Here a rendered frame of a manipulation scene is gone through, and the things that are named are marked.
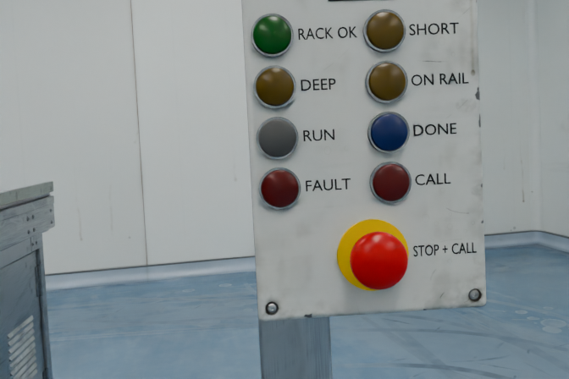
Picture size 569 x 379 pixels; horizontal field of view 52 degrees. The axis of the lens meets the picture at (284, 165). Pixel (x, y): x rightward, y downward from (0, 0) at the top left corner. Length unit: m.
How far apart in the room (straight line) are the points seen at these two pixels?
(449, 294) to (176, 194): 3.83
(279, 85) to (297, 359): 0.23
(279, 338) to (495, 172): 4.50
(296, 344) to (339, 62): 0.24
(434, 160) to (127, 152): 3.85
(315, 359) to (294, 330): 0.03
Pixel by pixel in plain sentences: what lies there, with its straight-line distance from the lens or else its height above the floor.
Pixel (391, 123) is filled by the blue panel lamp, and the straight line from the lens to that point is 0.42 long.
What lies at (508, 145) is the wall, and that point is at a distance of 5.00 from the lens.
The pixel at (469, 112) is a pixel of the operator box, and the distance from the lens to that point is 0.44.
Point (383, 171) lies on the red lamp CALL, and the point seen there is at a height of 0.94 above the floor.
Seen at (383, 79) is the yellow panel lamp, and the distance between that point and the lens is 0.42.
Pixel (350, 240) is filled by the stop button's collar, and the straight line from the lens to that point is 0.42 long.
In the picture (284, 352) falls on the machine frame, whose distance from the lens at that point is 0.51.
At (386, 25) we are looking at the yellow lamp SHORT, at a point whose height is 1.05.
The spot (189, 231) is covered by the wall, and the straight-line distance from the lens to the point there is 4.26.
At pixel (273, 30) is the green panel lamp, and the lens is 0.41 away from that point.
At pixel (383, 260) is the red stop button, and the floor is 0.89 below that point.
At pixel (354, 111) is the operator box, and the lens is 0.42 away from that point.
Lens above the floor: 0.97
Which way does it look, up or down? 3 degrees down
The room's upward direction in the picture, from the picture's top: 3 degrees counter-clockwise
